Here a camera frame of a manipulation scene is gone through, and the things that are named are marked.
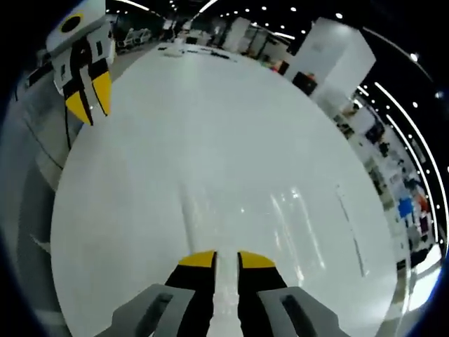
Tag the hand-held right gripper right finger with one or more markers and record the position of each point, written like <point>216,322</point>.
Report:
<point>256,291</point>

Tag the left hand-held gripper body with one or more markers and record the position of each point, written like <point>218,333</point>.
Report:
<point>80,33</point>

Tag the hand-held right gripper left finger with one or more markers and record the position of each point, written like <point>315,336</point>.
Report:
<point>196,291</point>

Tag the clear resealable bag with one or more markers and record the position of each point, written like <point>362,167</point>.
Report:
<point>280,228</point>

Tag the blue board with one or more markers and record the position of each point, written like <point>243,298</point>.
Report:
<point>405,208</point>

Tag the black box with red top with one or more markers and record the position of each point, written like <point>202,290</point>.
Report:
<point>304,83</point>

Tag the long ceiling light strip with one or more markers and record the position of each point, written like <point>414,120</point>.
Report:
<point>421,147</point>

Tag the wide white pillar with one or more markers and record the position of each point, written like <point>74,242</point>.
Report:
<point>333,52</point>

